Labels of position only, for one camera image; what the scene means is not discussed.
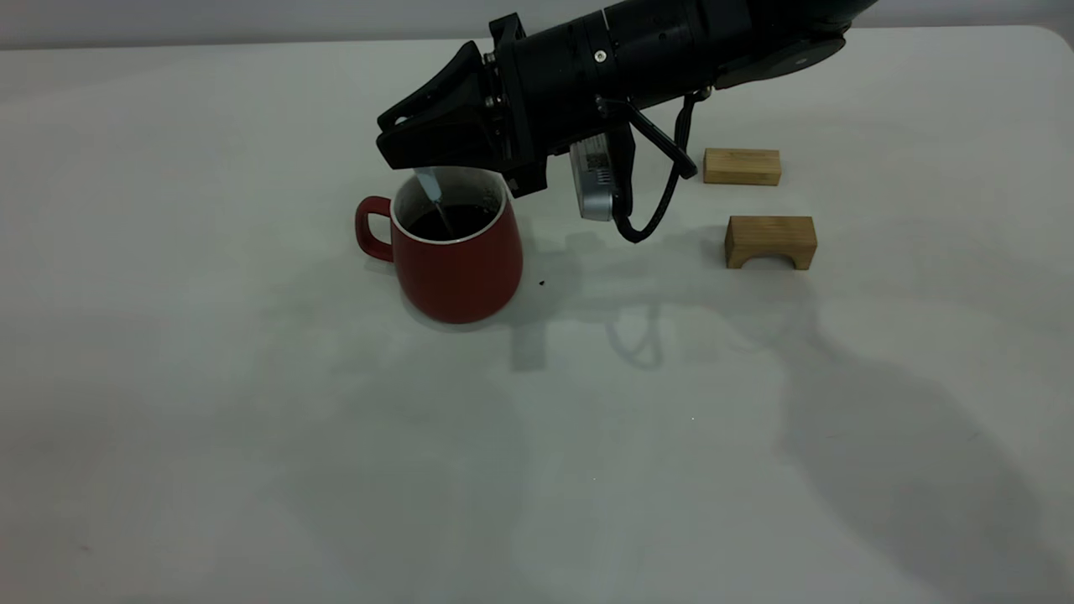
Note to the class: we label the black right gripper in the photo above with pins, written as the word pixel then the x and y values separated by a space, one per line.
pixel 550 92

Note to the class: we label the red ceramic coffee cup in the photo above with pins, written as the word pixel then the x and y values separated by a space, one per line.
pixel 457 277

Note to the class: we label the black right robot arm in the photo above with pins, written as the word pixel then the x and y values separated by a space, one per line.
pixel 671 38

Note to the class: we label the flat rectangular wooden block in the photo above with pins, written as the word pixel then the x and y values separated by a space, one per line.
pixel 742 166

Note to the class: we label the arched wooden block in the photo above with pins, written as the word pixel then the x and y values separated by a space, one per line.
pixel 772 233

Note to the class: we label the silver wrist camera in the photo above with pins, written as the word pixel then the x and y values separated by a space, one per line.
pixel 591 180

